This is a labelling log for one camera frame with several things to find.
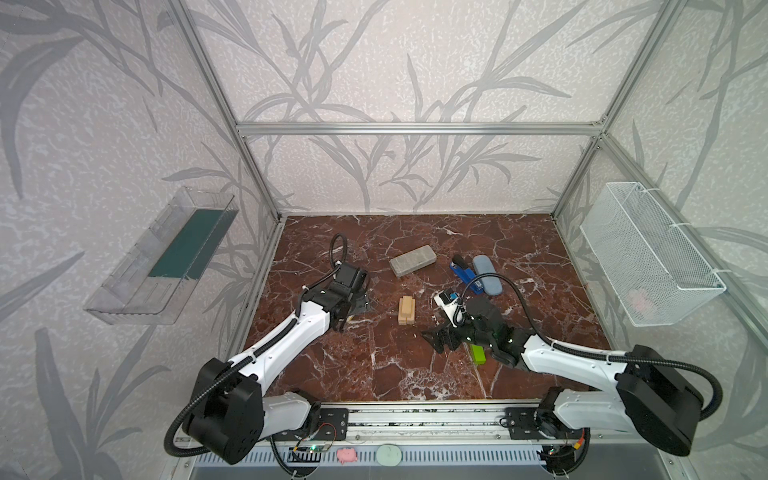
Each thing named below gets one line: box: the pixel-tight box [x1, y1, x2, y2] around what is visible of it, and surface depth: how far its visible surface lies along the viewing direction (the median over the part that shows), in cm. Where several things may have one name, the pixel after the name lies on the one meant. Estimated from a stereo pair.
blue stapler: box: [450, 254, 484, 294], surface depth 101 cm
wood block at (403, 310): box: [398, 296, 409, 325], surface depth 92 cm
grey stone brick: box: [389, 245, 437, 278], surface depth 105 cm
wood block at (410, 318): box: [406, 298, 416, 325], surface depth 92 cm
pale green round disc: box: [376, 444, 402, 467], surface depth 69 cm
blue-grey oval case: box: [472, 255, 503, 296], surface depth 104 cm
